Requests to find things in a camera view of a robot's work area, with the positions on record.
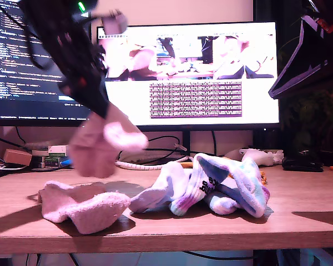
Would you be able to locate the white box with green label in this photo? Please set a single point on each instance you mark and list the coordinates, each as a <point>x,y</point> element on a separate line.
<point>56,151</point>

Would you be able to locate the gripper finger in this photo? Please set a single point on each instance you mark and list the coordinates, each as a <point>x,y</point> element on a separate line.
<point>272,93</point>
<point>308,55</point>
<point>97,97</point>

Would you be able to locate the orange sock with frilled cuff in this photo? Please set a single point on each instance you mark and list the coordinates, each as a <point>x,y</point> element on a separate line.
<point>263,178</point>

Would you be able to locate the dark monitor with code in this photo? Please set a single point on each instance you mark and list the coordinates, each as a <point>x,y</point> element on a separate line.
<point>5,69</point>

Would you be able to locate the black monitor stand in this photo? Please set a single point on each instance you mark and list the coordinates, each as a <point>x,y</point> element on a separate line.
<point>186,138</point>

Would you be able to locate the grey pouch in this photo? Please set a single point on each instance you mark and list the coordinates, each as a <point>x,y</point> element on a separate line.
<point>41,144</point>

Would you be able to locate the arm camera box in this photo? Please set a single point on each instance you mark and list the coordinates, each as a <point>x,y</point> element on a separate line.
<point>115,23</point>

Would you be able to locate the stack of green boxes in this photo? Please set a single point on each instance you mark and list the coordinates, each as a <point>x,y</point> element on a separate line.
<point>51,162</point>

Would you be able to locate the black table frame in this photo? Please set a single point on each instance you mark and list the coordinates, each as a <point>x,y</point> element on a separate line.
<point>265,259</point>

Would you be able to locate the white lavender sock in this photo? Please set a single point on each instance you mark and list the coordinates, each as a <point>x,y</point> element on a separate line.
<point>155,199</point>

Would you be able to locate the white game controller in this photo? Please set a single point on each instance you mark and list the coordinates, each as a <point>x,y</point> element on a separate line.
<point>255,158</point>

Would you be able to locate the pink fluffy sock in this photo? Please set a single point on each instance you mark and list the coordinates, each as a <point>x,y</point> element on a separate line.
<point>94,155</point>
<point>100,210</point>

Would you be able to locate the large monitor with white screen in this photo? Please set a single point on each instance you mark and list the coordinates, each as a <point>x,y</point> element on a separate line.
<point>133,97</point>

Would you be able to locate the tie-dye sock with lettering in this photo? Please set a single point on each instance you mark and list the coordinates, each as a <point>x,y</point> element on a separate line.
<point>249,183</point>

